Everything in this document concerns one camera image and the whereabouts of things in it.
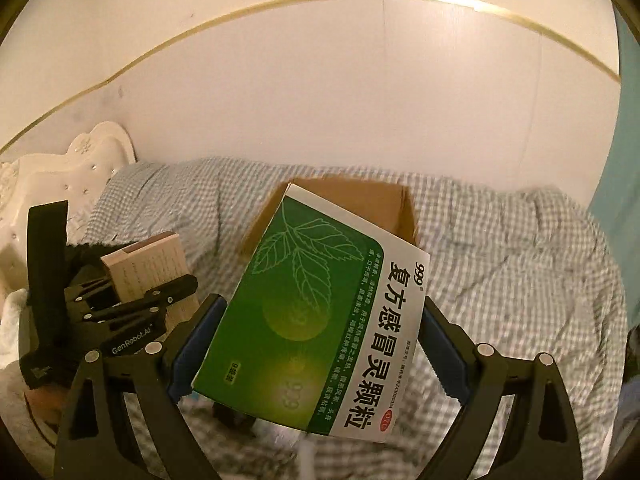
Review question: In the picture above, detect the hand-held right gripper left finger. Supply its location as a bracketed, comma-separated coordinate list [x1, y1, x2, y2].
[52, 294, 228, 480]

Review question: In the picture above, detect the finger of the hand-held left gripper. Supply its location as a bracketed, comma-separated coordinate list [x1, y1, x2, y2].
[65, 274, 199, 319]
[84, 304, 172, 359]

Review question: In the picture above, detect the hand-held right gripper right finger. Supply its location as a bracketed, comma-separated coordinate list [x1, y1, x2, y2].
[420, 297, 586, 480]

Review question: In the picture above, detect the beige paper box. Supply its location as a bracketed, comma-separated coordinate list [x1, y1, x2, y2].
[100, 232, 199, 332]

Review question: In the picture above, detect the green medicine box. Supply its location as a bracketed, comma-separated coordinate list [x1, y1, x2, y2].
[191, 182, 431, 443]

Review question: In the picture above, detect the brown cardboard box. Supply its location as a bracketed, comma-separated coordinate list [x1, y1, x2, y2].
[240, 175, 420, 256]

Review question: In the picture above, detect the person's left forearm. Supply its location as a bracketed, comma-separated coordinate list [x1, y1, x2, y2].
[24, 386, 67, 425]

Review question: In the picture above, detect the white fluffy cloth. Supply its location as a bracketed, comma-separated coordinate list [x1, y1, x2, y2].
[0, 289, 32, 373]

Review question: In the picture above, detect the grey checked blanket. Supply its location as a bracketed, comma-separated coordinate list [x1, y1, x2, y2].
[0, 157, 630, 480]

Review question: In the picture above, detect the cream tufted headboard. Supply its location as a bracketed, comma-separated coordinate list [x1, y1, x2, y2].
[0, 121, 137, 291]

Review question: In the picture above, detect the teal curtain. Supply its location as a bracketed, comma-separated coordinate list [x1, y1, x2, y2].
[587, 10, 640, 241]

